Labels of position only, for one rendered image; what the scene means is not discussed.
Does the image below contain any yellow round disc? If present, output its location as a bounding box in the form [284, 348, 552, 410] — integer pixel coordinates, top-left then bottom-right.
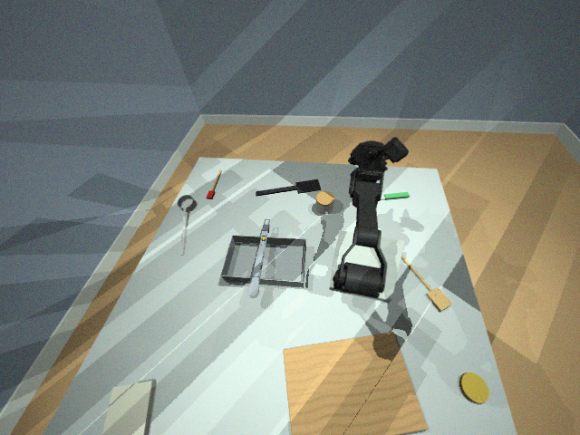
[459, 372, 489, 403]

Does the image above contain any wooden board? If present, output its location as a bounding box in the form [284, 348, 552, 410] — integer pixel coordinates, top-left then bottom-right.
[283, 332, 428, 435]

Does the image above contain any grey canister with orange lid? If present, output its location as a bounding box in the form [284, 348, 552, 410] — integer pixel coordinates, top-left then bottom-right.
[316, 191, 334, 214]

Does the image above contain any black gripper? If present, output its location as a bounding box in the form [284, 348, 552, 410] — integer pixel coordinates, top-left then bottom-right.
[379, 137, 409, 172]

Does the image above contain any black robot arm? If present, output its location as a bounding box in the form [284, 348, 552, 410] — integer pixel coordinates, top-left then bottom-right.
[333, 140, 388, 298]

